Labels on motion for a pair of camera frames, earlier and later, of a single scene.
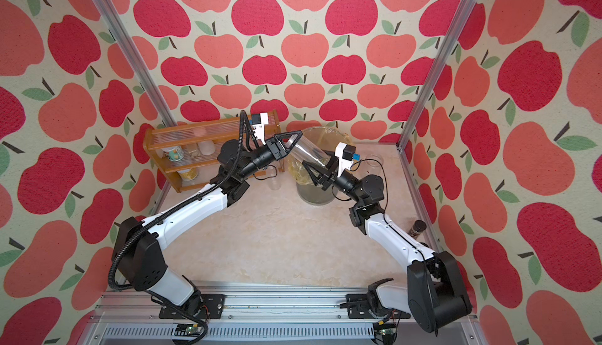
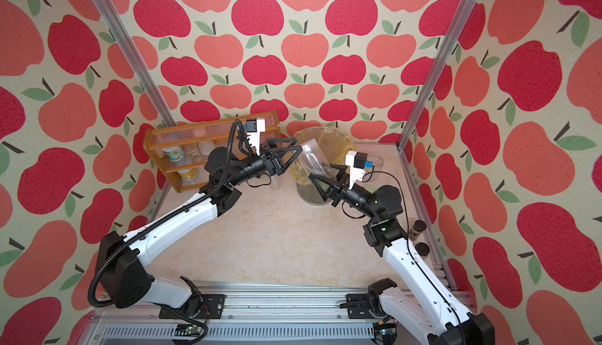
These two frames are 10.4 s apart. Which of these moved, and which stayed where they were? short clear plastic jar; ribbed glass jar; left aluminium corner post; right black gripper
Moved: right black gripper
Stayed: left aluminium corner post; short clear plastic jar; ribbed glass jar
